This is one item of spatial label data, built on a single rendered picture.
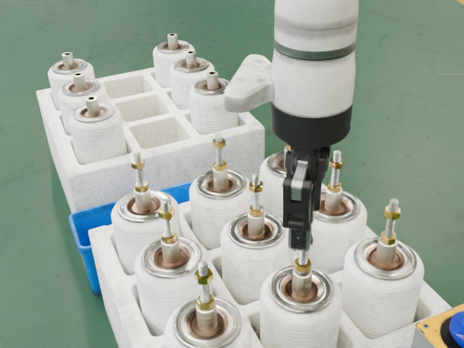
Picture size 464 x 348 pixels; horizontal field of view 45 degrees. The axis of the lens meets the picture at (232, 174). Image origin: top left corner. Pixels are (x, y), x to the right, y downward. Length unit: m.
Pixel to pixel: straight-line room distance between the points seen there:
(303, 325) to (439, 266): 0.51
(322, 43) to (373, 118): 1.09
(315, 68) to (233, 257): 0.33
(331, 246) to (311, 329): 0.16
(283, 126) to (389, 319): 0.32
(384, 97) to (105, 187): 0.91
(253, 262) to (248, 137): 0.44
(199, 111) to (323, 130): 0.62
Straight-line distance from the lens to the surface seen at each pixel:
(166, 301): 0.71
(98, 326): 1.00
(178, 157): 1.08
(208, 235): 0.84
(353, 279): 0.71
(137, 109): 1.28
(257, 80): 0.52
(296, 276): 0.65
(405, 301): 0.72
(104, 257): 0.85
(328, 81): 0.49
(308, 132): 0.50
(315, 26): 0.47
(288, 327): 0.65
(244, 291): 0.76
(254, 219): 0.73
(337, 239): 0.78
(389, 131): 1.50
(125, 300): 0.78
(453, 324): 0.56
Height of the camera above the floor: 0.73
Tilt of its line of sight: 34 degrees down
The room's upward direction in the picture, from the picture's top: 2 degrees counter-clockwise
